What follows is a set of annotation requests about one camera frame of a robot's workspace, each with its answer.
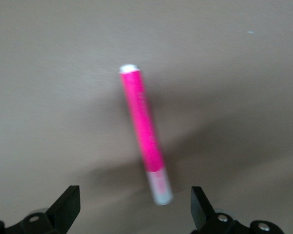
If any pink marker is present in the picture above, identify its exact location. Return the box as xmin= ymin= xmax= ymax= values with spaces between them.
xmin=119 ymin=63 xmax=174 ymax=206

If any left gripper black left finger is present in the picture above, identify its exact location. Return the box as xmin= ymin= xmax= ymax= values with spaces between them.
xmin=0 ymin=185 xmax=81 ymax=234

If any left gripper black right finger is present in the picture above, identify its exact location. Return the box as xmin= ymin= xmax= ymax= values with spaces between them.
xmin=190 ymin=186 xmax=284 ymax=234

